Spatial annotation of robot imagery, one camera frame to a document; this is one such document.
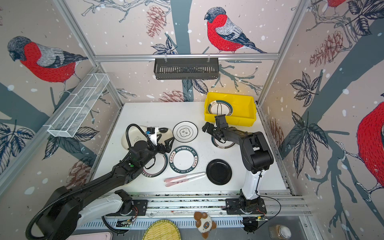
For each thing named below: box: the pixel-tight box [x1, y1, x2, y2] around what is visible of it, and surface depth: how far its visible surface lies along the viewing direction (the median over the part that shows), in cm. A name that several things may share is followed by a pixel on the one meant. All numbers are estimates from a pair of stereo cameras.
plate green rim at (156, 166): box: [141, 153, 168, 178], surface depth 85 cm
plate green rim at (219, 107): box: [207, 100, 234, 117], surface depth 120 cm
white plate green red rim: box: [211, 136, 236, 149], surface depth 95 cm
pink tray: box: [65, 232, 113, 240], surface depth 66 cm
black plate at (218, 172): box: [206, 159, 233, 186], surface depth 86 cm
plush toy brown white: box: [194, 211, 217, 239], surface depth 68 cm
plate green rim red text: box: [169, 145, 199, 174], surface depth 92 cm
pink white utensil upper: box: [164, 172, 206, 182], surface depth 85 cm
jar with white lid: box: [268, 224, 292, 240], surface depth 62 cm
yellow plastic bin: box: [204, 92, 257, 127], surface depth 117 cm
